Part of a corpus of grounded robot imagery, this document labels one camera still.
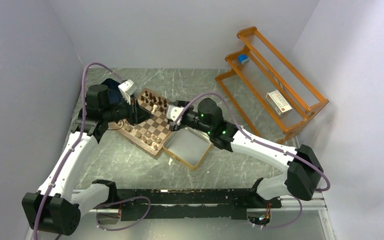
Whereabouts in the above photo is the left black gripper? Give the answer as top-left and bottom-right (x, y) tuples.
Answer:
(102, 93), (154, 126)

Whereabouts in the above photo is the white chess pawn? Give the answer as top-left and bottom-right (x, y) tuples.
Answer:
(146, 139), (153, 146)

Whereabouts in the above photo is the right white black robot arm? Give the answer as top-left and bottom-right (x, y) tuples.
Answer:
(166, 98), (324, 207)

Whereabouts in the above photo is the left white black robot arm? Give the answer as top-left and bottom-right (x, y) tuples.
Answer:
(21, 80), (152, 240)

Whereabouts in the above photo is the wooden chess board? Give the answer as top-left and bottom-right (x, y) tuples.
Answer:
(109, 88), (172, 159)

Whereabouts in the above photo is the gold-rimmed metal tin tray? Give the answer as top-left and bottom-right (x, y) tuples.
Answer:
(163, 127), (213, 171)

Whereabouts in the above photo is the dark blue piece box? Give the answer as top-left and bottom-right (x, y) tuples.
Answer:
(101, 78), (125, 104)

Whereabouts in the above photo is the blue white small object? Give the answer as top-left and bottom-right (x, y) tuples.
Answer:
(237, 54), (250, 65)

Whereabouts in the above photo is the orange wooden rack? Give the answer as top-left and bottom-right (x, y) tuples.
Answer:
(215, 26), (329, 143)

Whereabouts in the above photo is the red white card box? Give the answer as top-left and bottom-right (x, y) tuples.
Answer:
(265, 90), (293, 116)

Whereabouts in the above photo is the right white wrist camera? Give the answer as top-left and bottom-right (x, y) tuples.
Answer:
(166, 104), (184, 125)

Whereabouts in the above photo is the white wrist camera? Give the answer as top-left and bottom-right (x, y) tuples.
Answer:
(117, 79), (138, 105)
(166, 104), (184, 125)

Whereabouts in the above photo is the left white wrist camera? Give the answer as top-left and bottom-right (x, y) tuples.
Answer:
(117, 79), (138, 105)

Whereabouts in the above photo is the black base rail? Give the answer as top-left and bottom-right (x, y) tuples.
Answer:
(96, 188), (282, 221)

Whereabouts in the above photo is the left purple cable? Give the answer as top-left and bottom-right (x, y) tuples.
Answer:
(32, 62), (152, 240)

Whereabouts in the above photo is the aluminium frame rail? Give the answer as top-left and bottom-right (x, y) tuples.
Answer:
(22, 183), (334, 240)

